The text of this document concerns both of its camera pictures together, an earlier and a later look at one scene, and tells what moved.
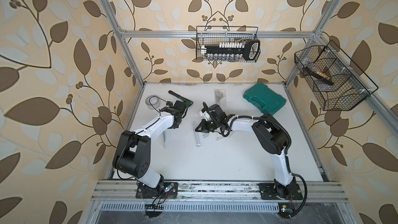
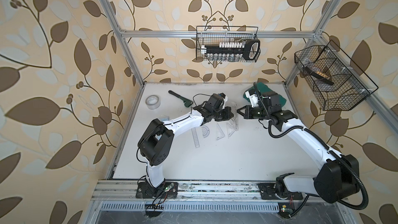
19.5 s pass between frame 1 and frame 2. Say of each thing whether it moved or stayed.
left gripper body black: moved
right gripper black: moved
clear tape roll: stayed
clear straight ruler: stayed
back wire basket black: stayed
